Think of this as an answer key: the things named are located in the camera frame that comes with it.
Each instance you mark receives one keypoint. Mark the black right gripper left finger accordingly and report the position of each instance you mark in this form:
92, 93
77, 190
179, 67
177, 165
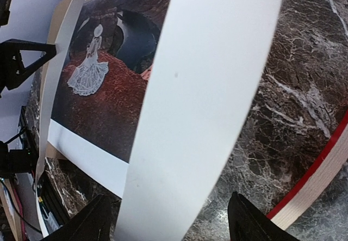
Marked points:
92, 223

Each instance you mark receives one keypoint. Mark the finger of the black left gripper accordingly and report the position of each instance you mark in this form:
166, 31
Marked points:
24, 58

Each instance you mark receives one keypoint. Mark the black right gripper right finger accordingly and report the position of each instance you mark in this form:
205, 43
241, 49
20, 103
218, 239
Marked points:
247, 222

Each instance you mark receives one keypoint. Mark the canyon photo print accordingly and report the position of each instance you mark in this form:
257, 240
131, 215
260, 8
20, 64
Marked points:
102, 86

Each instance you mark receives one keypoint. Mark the red wooden picture frame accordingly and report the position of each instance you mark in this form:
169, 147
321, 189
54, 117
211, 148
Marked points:
314, 181

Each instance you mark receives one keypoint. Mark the white photo mat board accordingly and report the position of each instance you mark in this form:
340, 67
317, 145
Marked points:
209, 60

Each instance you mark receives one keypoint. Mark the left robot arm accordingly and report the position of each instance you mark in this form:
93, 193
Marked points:
16, 161

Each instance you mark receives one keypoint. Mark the brown cardboard backing board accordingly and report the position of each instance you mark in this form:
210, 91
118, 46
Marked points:
60, 33

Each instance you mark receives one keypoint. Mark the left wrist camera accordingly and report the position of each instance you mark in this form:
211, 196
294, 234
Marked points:
4, 12

